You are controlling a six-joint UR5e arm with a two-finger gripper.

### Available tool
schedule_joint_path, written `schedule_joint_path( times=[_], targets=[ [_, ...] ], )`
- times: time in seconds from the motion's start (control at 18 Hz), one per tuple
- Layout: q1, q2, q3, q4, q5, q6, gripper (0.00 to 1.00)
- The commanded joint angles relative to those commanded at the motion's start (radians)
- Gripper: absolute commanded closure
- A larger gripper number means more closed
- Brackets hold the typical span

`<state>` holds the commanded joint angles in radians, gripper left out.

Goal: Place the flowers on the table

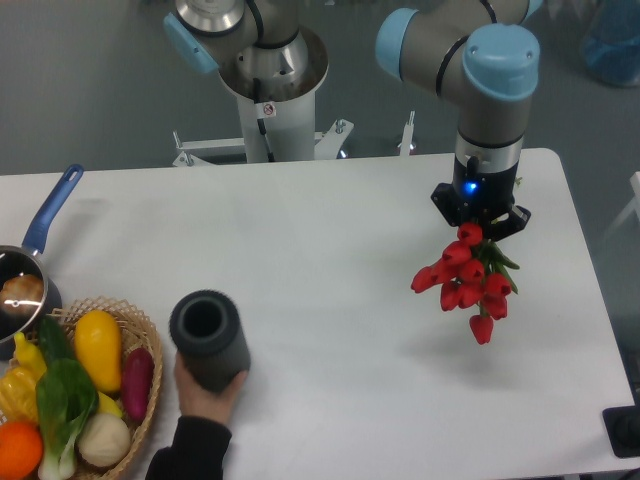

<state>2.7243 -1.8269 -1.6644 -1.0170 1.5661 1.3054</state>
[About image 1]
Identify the yellow squash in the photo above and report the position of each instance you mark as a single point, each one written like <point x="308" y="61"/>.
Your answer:
<point x="98" y="347"/>

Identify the green bok choy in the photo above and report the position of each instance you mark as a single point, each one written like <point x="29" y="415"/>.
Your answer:
<point x="66" y="398"/>

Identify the white garlic bulb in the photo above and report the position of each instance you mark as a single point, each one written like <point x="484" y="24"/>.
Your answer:
<point x="105" y="440"/>

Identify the yellow bell pepper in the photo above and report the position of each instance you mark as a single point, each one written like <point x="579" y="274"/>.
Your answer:
<point x="18" y="395"/>

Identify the red tulip bouquet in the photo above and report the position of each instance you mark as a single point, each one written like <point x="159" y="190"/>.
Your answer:
<point x="472" y="271"/>

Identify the purple eggplant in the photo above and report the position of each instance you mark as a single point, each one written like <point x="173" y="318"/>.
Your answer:
<point x="136" y="383"/>

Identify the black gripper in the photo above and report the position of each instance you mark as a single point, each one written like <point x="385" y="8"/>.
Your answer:
<point x="484" y="198"/>

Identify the black device at table edge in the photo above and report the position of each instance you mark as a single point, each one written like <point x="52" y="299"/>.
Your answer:
<point x="622" y="426"/>

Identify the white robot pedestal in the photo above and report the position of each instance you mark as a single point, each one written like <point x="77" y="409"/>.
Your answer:
<point x="275" y="92"/>

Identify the blue transparent container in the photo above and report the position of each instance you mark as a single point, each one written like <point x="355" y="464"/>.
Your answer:
<point x="610" y="46"/>

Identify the blue handled saucepan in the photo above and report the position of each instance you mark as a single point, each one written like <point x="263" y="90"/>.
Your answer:
<point x="27" y="291"/>

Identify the dark grey cylindrical vase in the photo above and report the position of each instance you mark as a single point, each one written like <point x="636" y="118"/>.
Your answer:
<point x="206" y="328"/>

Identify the black sleeved forearm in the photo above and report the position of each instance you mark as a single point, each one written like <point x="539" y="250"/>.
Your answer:
<point x="197" y="451"/>

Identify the orange fruit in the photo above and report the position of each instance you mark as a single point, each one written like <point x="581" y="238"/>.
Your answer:
<point x="21" y="449"/>

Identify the woven wicker basket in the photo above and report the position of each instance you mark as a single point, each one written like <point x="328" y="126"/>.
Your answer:
<point x="137" y="330"/>

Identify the person's hand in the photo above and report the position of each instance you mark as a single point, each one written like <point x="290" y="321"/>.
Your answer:
<point x="195" y="401"/>

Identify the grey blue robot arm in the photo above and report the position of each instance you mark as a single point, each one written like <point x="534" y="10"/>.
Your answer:
<point x="475" y="54"/>

